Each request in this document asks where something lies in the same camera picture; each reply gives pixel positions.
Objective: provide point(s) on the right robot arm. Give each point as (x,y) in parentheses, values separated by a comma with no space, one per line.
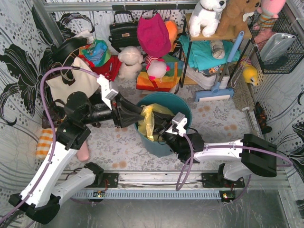
(249,155)

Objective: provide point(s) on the yellow plush duck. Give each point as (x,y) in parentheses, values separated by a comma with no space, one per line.
(250,73)

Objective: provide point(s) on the black wire basket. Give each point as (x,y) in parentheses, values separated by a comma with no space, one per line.
(261,33)

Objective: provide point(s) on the orange plush toy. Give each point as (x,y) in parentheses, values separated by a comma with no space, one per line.
(173,32)

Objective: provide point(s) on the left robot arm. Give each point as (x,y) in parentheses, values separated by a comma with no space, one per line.
(42,198)

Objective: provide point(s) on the red cloth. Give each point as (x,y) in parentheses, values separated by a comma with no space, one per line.
(110,69)

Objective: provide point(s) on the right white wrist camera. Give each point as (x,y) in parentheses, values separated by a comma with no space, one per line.
(177,126)

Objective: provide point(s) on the colourful printed bag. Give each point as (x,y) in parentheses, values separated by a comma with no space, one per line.
(95,54)

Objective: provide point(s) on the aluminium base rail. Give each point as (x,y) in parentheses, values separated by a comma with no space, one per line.
(166,180)

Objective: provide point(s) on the white plush dog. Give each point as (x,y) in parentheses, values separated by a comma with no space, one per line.
(205,17)

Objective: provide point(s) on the teal plastic trash bin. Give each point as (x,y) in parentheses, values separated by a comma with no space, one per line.
(175,104)

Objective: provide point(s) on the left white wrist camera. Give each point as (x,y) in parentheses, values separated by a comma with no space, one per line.
(109,90)

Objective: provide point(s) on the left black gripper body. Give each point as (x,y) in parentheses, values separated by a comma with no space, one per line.
(116,114)

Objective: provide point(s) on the grey chenille duster mop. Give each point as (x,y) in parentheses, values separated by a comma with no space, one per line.
(242,97)

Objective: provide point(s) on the white sneaker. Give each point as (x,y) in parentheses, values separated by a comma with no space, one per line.
(207,82)

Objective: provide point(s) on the pink plush toy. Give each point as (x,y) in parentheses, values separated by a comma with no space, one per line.
(269,9)

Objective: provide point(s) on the cream plush sheep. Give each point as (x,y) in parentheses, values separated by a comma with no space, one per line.
(131,63)

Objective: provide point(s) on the cream canvas tote bag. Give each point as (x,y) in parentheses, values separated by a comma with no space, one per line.
(82,82)

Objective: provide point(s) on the brown patterned handbag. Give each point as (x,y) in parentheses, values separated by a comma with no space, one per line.
(56,112)

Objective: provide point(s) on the rainbow striped bag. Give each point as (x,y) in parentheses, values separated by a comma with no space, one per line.
(168,82)

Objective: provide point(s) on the pink plush pig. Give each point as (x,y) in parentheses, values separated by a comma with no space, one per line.
(156,67)

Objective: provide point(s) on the black metal shelf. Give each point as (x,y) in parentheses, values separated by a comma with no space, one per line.
(230,35)

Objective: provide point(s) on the brown plush bear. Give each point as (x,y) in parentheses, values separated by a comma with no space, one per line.
(235,15)

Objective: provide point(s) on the orange checkered cloth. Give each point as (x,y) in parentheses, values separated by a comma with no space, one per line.
(44,143)

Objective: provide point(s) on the pink glasses case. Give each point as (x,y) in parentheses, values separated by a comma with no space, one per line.
(83,153)

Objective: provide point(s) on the magenta fuzzy bag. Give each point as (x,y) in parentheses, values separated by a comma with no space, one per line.
(153,36)

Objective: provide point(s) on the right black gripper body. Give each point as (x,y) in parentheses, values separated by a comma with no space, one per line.
(166,129)

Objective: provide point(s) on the teal folded cloth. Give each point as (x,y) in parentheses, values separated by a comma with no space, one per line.
(201,58)

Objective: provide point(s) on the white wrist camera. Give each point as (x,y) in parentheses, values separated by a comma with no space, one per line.
(109,90)
(177,126)

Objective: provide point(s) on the silver foil pouch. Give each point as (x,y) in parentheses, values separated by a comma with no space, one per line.
(276,46)

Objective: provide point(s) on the yellow plastic trash bag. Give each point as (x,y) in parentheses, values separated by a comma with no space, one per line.
(146,126)

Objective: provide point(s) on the black leather handbag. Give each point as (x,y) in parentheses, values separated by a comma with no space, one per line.
(123,34)

